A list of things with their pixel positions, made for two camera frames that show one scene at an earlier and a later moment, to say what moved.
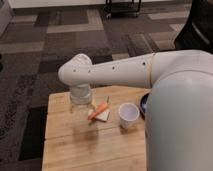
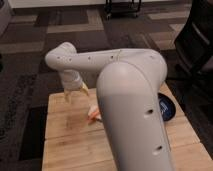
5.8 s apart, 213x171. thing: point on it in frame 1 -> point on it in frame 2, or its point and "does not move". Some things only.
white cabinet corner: (5, 16) does not move
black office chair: (197, 32) does not move
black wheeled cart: (123, 9) does not move
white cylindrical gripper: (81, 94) -> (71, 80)
